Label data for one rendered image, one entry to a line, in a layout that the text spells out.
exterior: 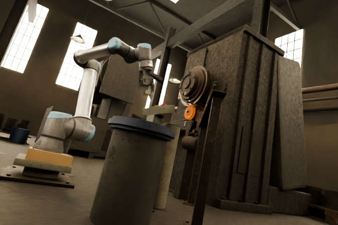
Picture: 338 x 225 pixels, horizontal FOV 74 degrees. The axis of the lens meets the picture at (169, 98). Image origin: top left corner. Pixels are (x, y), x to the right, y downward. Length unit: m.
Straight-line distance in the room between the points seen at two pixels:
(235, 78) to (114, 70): 3.13
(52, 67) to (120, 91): 7.76
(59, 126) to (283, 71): 2.34
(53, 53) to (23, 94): 2.31
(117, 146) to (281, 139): 2.06
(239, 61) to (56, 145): 1.75
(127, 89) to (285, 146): 3.34
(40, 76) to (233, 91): 10.76
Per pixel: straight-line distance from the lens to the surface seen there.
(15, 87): 12.10
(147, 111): 1.47
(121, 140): 0.98
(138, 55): 1.56
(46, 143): 1.69
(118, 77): 4.90
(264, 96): 2.56
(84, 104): 1.87
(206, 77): 2.35
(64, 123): 1.71
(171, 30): 10.92
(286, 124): 2.80
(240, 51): 2.40
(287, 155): 2.80
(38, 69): 12.27
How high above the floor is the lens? 0.30
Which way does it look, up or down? 15 degrees up
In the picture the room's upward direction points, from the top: 12 degrees clockwise
